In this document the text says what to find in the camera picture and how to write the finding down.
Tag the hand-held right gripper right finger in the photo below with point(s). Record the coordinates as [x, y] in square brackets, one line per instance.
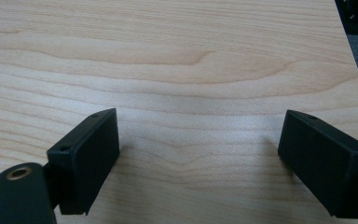
[326, 161]

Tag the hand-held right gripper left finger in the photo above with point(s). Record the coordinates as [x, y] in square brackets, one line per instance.
[84, 161]

